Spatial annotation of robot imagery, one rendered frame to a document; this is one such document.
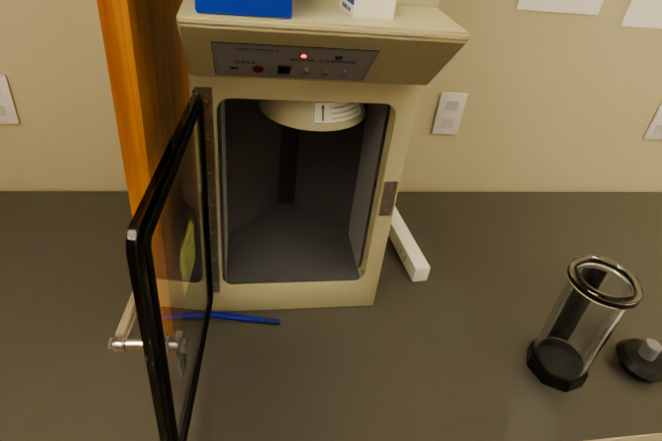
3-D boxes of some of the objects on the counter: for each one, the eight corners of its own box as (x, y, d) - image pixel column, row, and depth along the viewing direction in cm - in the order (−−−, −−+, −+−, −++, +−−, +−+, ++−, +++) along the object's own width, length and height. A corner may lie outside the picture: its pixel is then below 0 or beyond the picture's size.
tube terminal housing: (213, 227, 110) (192, -206, 67) (351, 226, 116) (416, -174, 73) (205, 312, 90) (170, -231, 47) (373, 305, 96) (482, -184, 52)
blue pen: (205, 313, 90) (205, 309, 89) (281, 321, 90) (281, 317, 89) (204, 318, 89) (204, 314, 88) (280, 326, 89) (280, 322, 88)
